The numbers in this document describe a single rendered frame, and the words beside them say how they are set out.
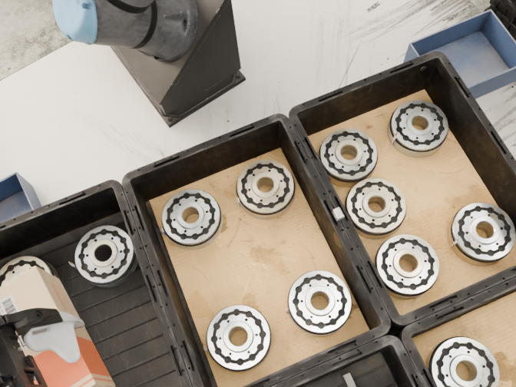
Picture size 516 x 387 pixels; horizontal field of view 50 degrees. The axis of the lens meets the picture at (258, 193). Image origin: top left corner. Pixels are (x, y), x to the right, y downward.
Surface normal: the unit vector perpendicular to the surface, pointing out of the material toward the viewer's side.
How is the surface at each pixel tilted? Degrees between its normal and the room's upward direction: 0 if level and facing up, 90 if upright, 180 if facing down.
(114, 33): 98
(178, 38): 68
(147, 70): 44
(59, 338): 59
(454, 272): 0
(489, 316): 0
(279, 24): 0
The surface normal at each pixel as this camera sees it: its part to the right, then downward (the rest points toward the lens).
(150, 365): -0.05, -0.36
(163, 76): -0.61, 0.12
